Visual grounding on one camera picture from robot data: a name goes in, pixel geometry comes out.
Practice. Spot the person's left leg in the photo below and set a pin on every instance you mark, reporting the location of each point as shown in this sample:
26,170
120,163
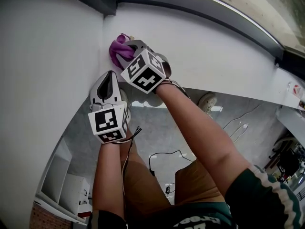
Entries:
132,149

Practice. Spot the tan shorts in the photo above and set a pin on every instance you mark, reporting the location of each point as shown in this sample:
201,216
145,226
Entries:
143,190

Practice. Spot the person's right forearm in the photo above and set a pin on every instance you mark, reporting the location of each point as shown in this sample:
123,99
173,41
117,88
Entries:
202,139

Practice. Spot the white sneaker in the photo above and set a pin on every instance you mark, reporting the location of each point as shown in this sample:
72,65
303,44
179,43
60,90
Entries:
124,94
207,102

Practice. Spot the person's left forearm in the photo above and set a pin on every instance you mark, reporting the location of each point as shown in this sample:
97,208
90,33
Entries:
107,180

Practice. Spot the white shelf unit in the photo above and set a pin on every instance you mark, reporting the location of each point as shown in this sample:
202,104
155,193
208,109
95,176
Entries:
71,194

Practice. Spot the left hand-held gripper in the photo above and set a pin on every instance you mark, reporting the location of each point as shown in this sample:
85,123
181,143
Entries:
106,121

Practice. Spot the black bag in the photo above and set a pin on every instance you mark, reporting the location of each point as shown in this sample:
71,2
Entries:
289,161

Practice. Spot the white cabinet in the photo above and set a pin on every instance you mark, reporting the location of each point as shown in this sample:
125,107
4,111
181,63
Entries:
293,120

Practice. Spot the purple cloth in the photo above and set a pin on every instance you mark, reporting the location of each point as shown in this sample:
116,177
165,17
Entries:
120,50

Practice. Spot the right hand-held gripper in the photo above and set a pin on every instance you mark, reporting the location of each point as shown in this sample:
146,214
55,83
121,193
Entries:
143,73

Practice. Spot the white metal chair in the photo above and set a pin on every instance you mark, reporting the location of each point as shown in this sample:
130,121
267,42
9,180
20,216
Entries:
280,143

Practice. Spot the green sweatshirt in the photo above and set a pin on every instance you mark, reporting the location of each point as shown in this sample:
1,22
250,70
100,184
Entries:
262,199

